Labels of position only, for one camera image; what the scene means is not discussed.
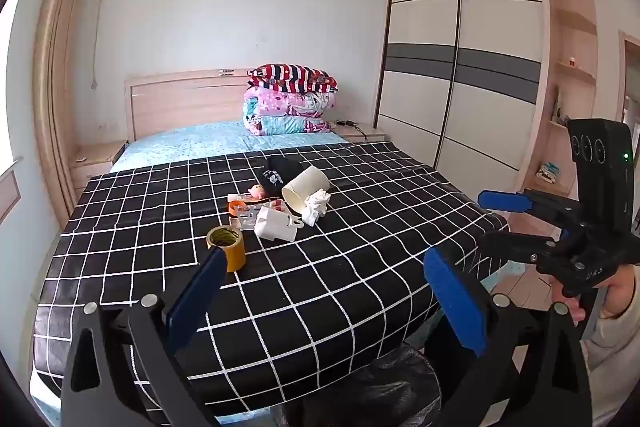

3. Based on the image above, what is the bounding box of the wooden corner shelf unit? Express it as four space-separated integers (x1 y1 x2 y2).
522 0 599 198

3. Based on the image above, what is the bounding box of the crumpled white tissue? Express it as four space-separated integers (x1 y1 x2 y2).
301 189 332 228

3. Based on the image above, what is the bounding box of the black trash bag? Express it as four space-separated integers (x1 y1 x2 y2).
270 341 451 427

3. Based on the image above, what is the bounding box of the black checked blanket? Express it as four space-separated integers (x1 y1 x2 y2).
30 142 511 414

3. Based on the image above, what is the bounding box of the wooden headboard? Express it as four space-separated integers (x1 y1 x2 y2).
123 68 261 143

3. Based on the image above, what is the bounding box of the white sliding door wardrobe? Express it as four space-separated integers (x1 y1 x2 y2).
375 0 556 196

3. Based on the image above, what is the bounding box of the window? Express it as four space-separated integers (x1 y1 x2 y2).
0 0 28 178

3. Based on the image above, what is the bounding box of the wooden nightstand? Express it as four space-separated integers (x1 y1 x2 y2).
69 141 126 198
330 122 389 144

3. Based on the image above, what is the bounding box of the yellow tape roll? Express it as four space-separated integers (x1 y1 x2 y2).
206 225 247 273

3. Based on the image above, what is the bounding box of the red striped pillow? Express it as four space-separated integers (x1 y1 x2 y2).
247 63 339 94

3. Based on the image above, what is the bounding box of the light blue bed sheet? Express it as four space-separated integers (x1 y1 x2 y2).
109 122 351 174

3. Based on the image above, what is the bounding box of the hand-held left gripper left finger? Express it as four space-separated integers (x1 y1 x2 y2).
60 247 231 427

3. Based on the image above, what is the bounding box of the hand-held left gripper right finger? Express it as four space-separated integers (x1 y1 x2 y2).
422 247 608 427

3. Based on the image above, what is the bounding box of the black charger cable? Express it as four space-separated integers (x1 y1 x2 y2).
334 120 368 142

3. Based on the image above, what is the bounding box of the white charger adapter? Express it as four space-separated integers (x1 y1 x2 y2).
254 206 301 242

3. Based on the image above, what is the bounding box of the black cap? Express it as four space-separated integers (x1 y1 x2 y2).
257 157 312 198

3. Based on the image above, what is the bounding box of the white paper cup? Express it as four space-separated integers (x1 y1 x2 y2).
281 165 331 214

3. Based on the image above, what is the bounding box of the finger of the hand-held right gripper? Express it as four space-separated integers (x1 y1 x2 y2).
476 188 585 238
479 231 557 264

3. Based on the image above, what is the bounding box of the blue and white packet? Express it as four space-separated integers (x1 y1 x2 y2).
536 161 564 184

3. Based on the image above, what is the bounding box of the air conditioner power cord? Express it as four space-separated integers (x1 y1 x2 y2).
88 0 118 90

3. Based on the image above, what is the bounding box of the person's right hand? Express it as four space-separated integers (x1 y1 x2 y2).
549 264 640 324

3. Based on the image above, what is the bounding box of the pink folded quilt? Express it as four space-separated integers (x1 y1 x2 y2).
242 87 337 136

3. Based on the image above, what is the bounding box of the beige curtain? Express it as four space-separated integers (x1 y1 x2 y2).
32 0 111 228

